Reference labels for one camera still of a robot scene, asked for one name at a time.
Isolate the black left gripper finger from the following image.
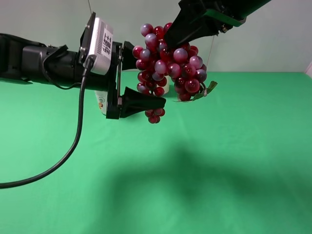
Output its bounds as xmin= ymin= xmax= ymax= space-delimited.
xmin=119 ymin=87 xmax=166 ymax=118
xmin=122 ymin=41 xmax=137 ymax=71

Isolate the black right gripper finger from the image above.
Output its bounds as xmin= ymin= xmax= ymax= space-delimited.
xmin=164 ymin=8 xmax=219 ymax=48

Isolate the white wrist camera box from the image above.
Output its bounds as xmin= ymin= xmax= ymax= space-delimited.
xmin=78 ymin=12 xmax=114 ymax=75

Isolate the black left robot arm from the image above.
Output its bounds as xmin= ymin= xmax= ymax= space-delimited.
xmin=0 ymin=34 xmax=166 ymax=119

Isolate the blue capped white bottle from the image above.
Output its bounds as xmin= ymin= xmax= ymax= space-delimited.
xmin=95 ymin=91 xmax=108 ymax=115

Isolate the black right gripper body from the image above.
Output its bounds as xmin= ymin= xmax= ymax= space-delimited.
xmin=178 ymin=0 xmax=269 ymax=32

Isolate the black camera cable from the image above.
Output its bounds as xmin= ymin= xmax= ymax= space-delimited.
xmin=0 ymin=55 xmax=97 ymax=189

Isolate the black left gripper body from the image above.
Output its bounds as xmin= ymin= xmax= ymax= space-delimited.
xmin=70 ymin=41 xmax=121 ymax=119

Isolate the cream can purple lid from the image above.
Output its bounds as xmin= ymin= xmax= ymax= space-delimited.
xmin=163 ymin=76 xmax=171 ymax=95

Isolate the red plastic grape bunch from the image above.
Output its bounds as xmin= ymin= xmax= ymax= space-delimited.
xmin=132 ymin=22 xmax=218 ymax=124

